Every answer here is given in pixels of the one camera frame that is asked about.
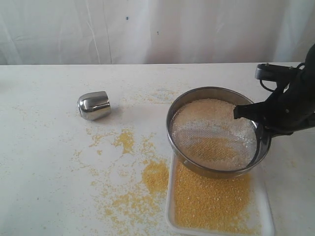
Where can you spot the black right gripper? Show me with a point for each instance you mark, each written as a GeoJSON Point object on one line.
{"type": "Point", "coordinates": [289, 108]}

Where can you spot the round steel mesh sieve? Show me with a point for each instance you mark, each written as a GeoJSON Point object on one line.
{"type": "Point", "coordinates": [218, 93]}

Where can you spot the stainless steel cup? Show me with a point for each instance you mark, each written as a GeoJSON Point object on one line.
{"type": "Point", "coordinates": [94, 105]}

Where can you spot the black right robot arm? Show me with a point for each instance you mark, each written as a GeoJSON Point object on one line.
{"type": "Point", "coordinates": [310, 59]}

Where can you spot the rice and millet grains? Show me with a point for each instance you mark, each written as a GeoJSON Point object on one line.
{"type": "Point", "coordinates": [206, 132]}

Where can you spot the sieved yellow millet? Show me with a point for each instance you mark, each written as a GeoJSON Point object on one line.
{"type": "Point", "coordinates": [213, 204]}

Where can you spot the clear plastic tray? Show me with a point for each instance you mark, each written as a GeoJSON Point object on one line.
{"type": "Point", "coordinates": [261, 204]}

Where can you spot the yellow spilled grain pile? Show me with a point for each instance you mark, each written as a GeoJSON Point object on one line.
{"type": "Point", "coordinates": [155, 176]}

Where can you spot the white backdrop curtain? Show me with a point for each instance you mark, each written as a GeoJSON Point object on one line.
{"type": "Point", "coordinates": [155, 31]}

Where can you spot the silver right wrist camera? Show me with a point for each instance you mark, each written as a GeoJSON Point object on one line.
{"type": "Point", "coordinates": [271, 72]}

